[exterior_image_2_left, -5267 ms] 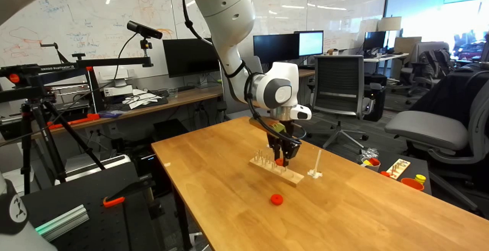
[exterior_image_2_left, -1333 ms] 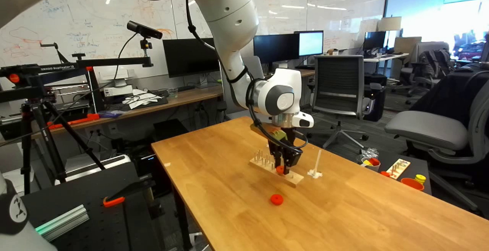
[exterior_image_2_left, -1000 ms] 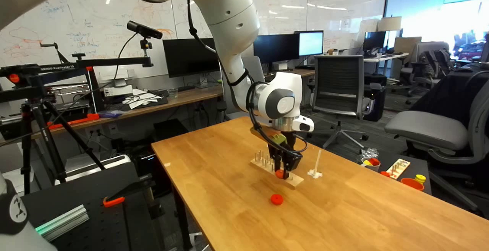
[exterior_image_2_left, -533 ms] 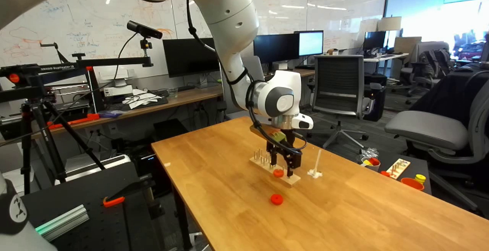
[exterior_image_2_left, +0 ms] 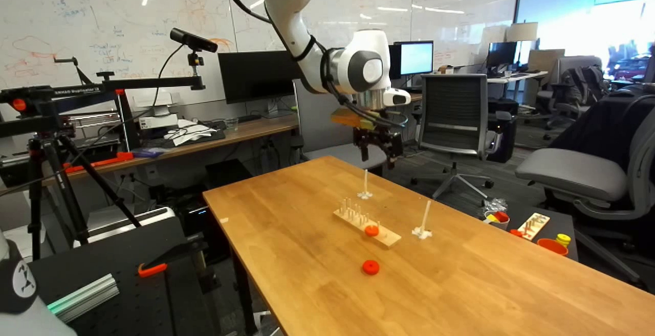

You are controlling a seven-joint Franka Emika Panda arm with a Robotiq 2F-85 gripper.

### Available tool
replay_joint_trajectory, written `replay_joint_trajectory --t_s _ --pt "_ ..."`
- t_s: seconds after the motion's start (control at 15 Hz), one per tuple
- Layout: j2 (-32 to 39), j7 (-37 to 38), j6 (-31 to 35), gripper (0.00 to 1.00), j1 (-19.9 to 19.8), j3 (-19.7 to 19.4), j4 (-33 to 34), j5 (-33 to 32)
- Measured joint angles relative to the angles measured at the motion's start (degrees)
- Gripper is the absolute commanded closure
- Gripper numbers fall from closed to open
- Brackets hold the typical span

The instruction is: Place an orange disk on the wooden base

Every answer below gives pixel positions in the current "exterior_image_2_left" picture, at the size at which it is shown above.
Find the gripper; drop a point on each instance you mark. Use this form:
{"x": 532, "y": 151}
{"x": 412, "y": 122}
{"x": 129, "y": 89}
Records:
{"x": 377, "y": 136}

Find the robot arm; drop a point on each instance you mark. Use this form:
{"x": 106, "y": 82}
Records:
{"x": 358, "y": 67}

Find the orange disk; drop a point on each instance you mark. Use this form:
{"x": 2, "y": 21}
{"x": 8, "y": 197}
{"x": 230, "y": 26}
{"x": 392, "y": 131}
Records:
{"x": 516, "y": 232}
{"x": 371, "y": 230}
{"x": 370, "y": 267}

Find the wooden base with pegs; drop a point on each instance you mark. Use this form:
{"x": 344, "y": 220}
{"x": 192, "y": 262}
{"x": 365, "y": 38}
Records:
{"x": 381, "y": 235}

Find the white peg on foot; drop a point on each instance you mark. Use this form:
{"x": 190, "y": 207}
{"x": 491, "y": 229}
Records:
{"x": 365, "y": 185}
{"x": 424, "y": 221}

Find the black mesh office chair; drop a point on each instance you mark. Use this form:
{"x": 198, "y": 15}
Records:
{"x": 453, "y": 111}

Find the lit monitor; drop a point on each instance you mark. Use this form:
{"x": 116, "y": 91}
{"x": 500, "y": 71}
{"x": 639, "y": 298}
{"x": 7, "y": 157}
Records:
{"x": 415, "y": 58}

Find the crumpled clear plastic bag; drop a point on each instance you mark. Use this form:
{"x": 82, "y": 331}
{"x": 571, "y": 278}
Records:
{"x": 495, "y": 205}

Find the black computer tower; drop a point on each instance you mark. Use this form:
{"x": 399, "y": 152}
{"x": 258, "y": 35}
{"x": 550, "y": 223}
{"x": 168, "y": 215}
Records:
{"x": 504, "y": 131}

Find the cup of coloured pieces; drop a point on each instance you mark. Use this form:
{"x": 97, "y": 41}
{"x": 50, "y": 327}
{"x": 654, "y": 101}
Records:
{"x": 495, "y": 220}

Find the black keyboard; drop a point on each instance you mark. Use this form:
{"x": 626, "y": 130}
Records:
{"x": 249, "y": 118}

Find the long wooden desk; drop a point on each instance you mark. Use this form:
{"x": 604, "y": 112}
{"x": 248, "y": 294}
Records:
{"x": 245, "y": 130}

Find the large black monitor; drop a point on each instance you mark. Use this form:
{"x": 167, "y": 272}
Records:
{"x": 256, "y": 76}

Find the clear glass cup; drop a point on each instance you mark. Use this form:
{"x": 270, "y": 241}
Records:
{"x": 231, "y": 124}

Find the dark monitor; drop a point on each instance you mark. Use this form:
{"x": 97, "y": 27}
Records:
{"x": 501, "y": 54}

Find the white desk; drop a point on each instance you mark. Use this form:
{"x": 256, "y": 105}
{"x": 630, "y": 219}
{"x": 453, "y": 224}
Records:
{"x": 517, "y": 76}

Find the small wooden peg board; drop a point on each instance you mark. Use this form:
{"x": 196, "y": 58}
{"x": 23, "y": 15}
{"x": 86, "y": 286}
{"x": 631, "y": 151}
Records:
{"x": 533, "y": 225}

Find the heap of white papers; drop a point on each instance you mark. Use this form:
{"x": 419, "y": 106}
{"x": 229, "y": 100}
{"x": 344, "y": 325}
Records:
{"x": 192, "y": 132}

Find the white lamp shade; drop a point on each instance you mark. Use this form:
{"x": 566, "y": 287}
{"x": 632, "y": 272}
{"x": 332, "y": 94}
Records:
{"x": 522, "y": 31}

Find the grey office chair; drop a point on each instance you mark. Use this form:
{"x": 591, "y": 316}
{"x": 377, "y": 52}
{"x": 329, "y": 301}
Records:
{"x": 573, "y": 175}

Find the orange bowl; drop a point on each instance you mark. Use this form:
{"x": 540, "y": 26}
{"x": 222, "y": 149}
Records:
{"x": 552, "y": 246}

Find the black side table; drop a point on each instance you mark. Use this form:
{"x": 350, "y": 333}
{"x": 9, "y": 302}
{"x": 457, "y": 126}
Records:
{"x": 568, "y": 223}

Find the white device box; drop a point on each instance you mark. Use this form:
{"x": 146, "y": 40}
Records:
{"x": 157, "y": 121}

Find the orange and black clamp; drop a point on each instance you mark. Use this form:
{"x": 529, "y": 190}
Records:
{"x": 169, "y": 259}

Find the orange bar clamp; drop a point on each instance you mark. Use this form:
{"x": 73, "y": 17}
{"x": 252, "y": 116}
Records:
{"x": 102, "y": 162}

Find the window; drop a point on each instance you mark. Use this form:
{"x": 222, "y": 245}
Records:
{"x": 624, "y": 19}

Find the whiteboard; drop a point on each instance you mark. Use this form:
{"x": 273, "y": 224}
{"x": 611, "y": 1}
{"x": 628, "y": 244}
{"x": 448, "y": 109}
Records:
{"x": 102, "y": 24}

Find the aluminium profile bar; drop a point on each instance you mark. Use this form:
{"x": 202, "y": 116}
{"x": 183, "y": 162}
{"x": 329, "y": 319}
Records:
{"x": 84, "y": 299}

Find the camera on tripod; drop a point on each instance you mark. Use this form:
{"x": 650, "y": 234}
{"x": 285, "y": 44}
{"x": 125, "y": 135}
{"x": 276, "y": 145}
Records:
{"x": 48, "y": 121}

